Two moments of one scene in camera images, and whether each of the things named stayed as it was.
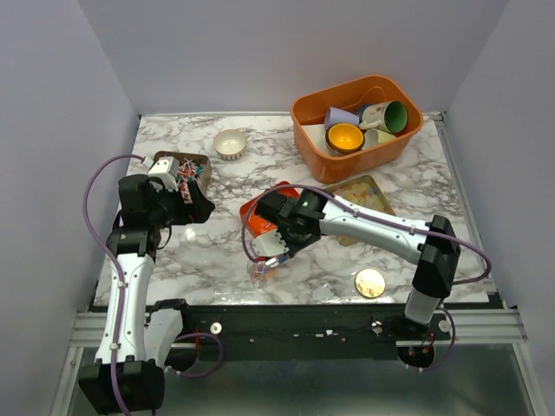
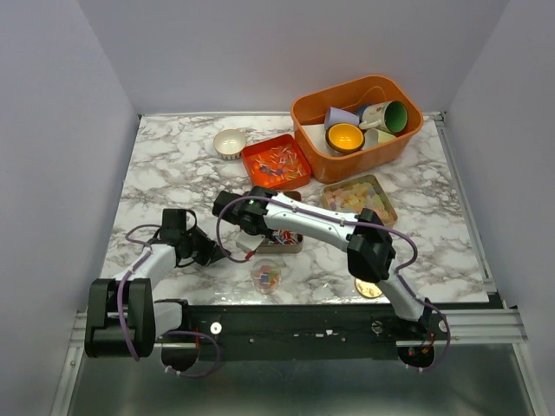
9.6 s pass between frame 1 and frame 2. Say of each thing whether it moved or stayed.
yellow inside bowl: stayed
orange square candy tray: moved
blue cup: stayed
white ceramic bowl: stayed
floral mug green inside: stayed
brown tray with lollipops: moved
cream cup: stayed
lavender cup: stayed
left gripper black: moved
